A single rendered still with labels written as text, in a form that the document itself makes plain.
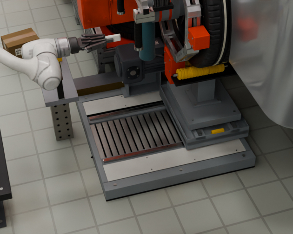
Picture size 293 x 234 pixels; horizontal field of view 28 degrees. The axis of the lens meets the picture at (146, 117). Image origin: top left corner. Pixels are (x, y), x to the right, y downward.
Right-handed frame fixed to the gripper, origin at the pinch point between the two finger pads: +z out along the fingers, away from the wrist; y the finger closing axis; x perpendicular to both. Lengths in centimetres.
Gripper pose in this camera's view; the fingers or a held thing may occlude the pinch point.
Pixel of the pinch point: (112, 38)
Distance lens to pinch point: 269.2
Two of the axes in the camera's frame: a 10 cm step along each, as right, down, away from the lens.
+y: 2.8, 6.3, -7.3
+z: 9.6, -2.0, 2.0
